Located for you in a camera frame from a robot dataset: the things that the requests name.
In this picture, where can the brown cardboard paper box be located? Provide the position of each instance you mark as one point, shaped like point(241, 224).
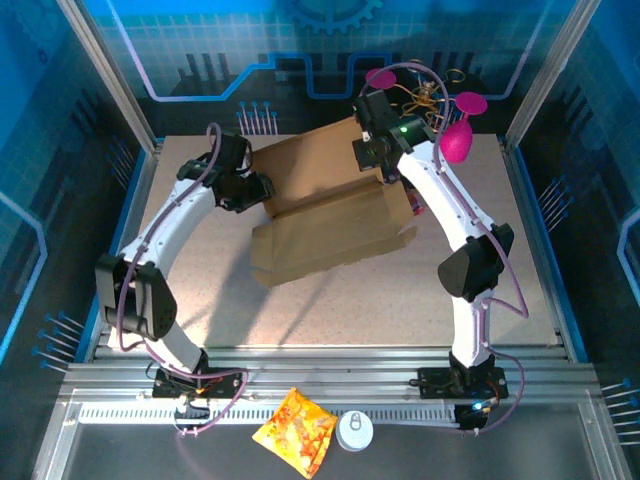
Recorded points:
point(325, 225)

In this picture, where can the pink purple candy packet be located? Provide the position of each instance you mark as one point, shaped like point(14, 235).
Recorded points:
point(416, 202)

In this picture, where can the small controller circuit board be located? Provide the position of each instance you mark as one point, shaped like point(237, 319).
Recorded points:
point(477, 412)
point(192, 406)

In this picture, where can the orange yellow snack bag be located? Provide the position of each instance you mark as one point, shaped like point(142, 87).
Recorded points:
point(300, 430)

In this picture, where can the white tin can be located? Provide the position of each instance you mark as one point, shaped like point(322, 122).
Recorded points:
point(354, 432)

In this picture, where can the aluminium table side rail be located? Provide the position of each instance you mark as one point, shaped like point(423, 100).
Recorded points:
point(535, 250)
point(141, 175)

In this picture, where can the aluminium frame post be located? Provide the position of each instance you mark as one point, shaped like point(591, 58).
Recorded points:
point(552, 65)
point(114, 75)

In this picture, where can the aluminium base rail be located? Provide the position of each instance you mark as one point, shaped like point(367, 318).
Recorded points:
point(325, 370)

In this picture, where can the aluminium tray frame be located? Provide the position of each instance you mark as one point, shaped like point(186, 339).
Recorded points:
point(52, 445)

